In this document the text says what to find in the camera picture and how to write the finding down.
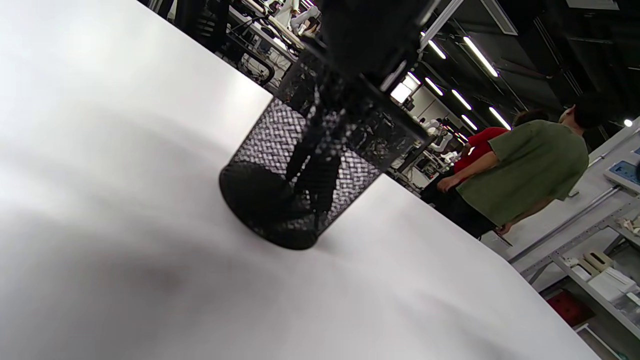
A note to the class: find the person's left hand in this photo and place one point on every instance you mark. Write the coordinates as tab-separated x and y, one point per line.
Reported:
375	35

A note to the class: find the black mesh office chair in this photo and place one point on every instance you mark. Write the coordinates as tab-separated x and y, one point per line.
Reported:
210	25

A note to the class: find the black mesh pen holder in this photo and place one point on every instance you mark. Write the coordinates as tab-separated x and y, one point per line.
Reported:
270	220

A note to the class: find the red box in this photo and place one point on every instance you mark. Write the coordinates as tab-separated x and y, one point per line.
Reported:
570	307

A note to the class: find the white box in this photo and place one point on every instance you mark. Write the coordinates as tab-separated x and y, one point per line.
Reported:
610	285

